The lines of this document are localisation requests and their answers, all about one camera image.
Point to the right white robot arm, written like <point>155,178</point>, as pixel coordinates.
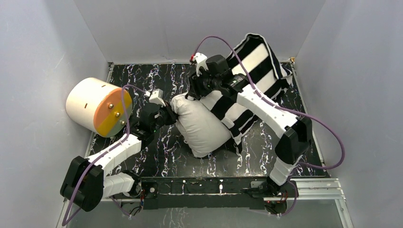
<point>263,74</point>

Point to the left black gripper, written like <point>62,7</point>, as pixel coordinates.
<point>162,114</point>

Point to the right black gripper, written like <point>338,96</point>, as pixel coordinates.
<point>195,85</point>

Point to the white orange cylinder roll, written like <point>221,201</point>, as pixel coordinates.
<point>98,106</point>

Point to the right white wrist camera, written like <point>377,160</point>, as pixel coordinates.
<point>199,60</point>

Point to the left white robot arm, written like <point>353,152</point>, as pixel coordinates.
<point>88,180</point>

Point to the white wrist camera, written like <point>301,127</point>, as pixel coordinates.
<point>156,97</point>
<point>199,60</point>

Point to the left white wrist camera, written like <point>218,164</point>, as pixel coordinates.
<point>156,97</point>

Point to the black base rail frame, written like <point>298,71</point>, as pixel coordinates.
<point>213,192</point>

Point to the white pillow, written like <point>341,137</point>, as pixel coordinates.
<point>201,129</point>

